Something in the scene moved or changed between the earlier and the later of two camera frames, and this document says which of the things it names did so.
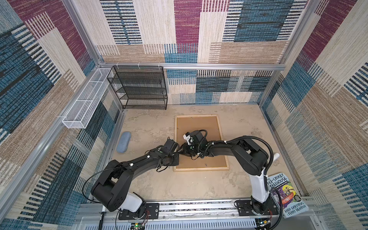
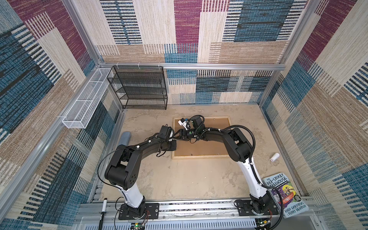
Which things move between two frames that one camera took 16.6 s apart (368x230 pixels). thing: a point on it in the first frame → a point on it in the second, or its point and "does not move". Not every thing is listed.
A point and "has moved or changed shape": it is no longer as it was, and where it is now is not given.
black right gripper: [185, 150] → [182, 132]
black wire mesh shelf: [140, 87] does not move
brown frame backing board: [210, 125] has moved or changed shape
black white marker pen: [101, 218] does not move
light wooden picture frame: [202, 168] → [176, 118]
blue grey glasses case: [123, 142] does not move
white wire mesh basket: [80, 114] does not move
